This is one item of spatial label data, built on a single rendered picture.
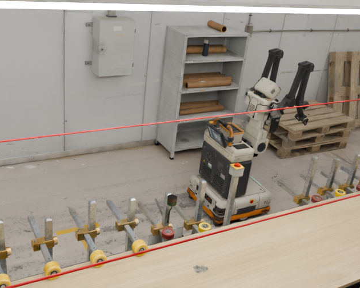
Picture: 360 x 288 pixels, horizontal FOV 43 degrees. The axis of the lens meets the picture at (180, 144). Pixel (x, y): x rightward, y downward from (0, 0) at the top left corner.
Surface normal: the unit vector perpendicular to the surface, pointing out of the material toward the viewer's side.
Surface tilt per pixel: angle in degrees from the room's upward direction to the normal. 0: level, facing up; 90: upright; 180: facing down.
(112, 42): 90
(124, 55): 90
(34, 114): 90
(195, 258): 0
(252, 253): 0
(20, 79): 90
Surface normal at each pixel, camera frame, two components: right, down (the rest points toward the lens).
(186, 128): 0.48, 0.43
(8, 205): 0.11, -0.89
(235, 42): -0.87, 0.13
